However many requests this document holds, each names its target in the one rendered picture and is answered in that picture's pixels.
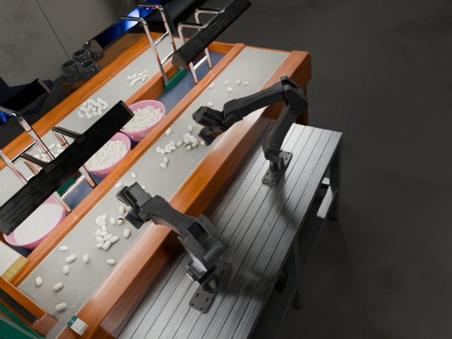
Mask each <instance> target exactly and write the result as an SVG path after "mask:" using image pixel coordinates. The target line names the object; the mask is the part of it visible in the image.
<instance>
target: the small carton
mask: <svg viewBox="0 0 452 339"><path fill-rule="evenodd" d="M67 325H68V326H69V327H70V328H72V329H73V330H74V331H76V332H77V333H78V334H79V335H82V333H84V331H85V330H86V329H87V327H88V325H87V324H86V323H85V322H83V321H82V320H80V319H79V318H78V317H76V316H75V315H74V316H73V317H72V318H71V320H70V321H69V322H68V324H67Z"/></svg>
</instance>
